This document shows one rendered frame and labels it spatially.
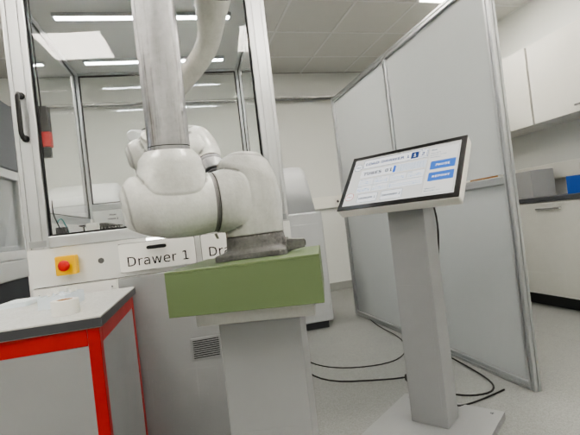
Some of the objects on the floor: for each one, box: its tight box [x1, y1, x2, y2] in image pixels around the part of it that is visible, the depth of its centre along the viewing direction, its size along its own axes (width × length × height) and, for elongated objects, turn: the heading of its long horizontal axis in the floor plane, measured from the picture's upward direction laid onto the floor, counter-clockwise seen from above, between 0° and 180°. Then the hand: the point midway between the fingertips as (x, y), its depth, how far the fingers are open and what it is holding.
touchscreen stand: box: [362, 207, 506, 435], centre depth 173 cm, size 50×45×102 cm
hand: (236, 223), depth 121 cm, fingers open, 13 cm apart
